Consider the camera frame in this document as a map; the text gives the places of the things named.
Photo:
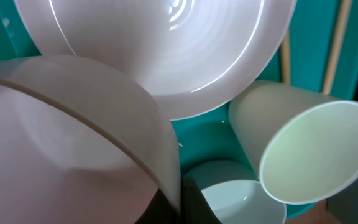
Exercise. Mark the pale green plastic cup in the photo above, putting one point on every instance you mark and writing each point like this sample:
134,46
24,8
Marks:
301,144

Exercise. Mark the small pink bowl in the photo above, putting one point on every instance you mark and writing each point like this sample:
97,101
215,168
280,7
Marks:
81,143

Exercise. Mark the right wooden chopstick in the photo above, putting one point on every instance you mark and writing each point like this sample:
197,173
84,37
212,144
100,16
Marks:
336,45

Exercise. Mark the left wooden chopstick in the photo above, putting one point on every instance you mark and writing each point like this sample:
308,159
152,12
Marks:
285,59

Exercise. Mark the grey-blue bowl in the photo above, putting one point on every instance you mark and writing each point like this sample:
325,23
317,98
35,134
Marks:
234,194

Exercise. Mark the wooden chopstick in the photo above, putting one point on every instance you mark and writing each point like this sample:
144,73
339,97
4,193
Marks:
336,45
285,59

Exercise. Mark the large white plate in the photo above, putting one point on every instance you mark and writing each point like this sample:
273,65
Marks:
192,56

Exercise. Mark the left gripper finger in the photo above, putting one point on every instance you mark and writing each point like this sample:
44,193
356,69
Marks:
194,208

